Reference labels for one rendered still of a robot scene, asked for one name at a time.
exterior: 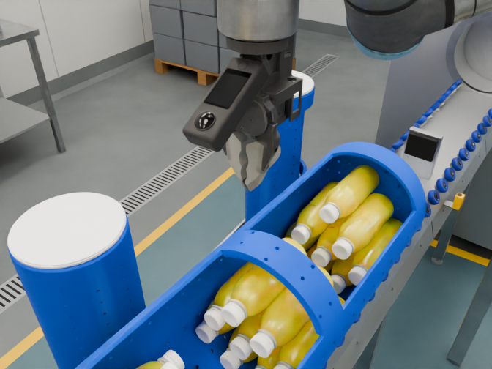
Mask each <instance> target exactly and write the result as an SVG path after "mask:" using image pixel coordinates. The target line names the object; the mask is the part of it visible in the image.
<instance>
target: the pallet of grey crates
mask: <svg viewBox="0 0 492 369"><path fill-rule="evenodd" d="M149 11H150V18H151V24H152V32H153V40H154V52H155V59H154V65H155V71H156V72H158V73H161V74H164V73H166V72H168V71H170V70H173V69H175V68H177V67H182V68H185V69H188V70H193V71H196V72H197V73H198V84H201V85H205V86H207V85H209V84H210V83H212V82H214V81H216V80H217V79H218V77H219V76H220V74H221V72H222V71H223V70H224V69H225V67H226V65H227V64H228V63H229V62H230V60H231V58H232V57H238V58H240V57H239V55H240V54H241V53H237V52H235V51H232V50H230V49H229V48H228V47H227V45H226V36H225V35H223V34H222V33H221V32H220V31H219V30H218V28H217V0H149ZM296 36H297V33H296V32H295V33H294V52H293V64H292V70H293V71H295V66H296V58H295V48H296Z"/></svg>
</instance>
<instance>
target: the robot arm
mask: <svg viewBox="0 0 492 369"><path fill-rule="evenodd" d="M344 4H345V8H346V25H347V28H348V31H349V33H350V35H351V37H352V39H353V41H354V44H355V45H356V46H357V47H358V49H359V50H360V51H362V52H363V53H364V54H365V55H367V56H369V57H371V58H374V59H379V60H393V59H399V58H401V57H403V56H405V55H407V54H409V53H411V52H412V51H413V50H414V49H415V48H416V47H417V46H418V45H419V44H420V43H421V42H422V40H423V38H424V36H425V35H428V34H432V33H434V32H437V31H441V30H442V29H446V28H448V27H451V26H454V25H455V24H456V23H457V22H460V21H464V20H466V19H468V18H472V17H474V16H477V15H481V14H483V13H486V12H489V11H491V10H492V0H344ZM298 22H299V0H217V28H218V30H219V31H220V32H221V33H222V34H223V35H225V36H226V45H227V47H228V48H229V49H230V50H232V51H235V52H237V53H241V54H240V55H239V57H240V58H238V57H232V58H231V60H230V62H229V63H228V64H227V65H226V67H225V69H224V70H223V71H222V72H221V74H220V76H219V77H218V79H217V80H216V81H215V83H214V84H213V86H212V88H211V89H210V90H209V91H208V93H207V94H206V96H205V98H203V100H202V101H201V103H200V105H199V106H198V107H197V108H196V110H195V112H194V113H193V115H192V116H191V117H190V119H189V120H188V122H187V124H186V125H185V126H184V127H183V129H182V132H183V134H184V136H185V137H186V138H187V140H188V141H189V142H190V143H192V144H195V145H198V146H202V147H204V148H206V149H210V150H212V151H215V152H219V151H221V150H222V149H223V151H224V153H225V155H226V156H227V157H228V161H229V162H230V165H231V167H232V168H233V170H234V172H235V174H236V175H237V177H238V179H239V181H240V182H241V183H242V185H243V187H244V188H245V189H246V190H249V191H252V190H254V189H255V188H256V187H257V186H259V185H260V183H261V182H262V181H263V179H264V177H265V175H266V173H267V171H268V170H269V168H270V167H271V166H272V165H273V164H274V163H275V162H276V161H277V159H278V158H279V156H280V153H281V146H280V133H279V132H278V130H277V127H278V126H279V125H281V124H282V123H284V122H285V121H286V119H287V118H289V121H290V122H292V121H294V120H295V119H296V118H298V117H299V116H300V113H301V103H302V85H303V78H299V77H296V76H293V75H292V64H293V52H294V33H295V32H296V31H297V30H298ZM293 81H294V82H293ZM297 92H299V96H298V107H297V109H296V110H295V111H293V107H294V94H296V93H297Z"/></svg>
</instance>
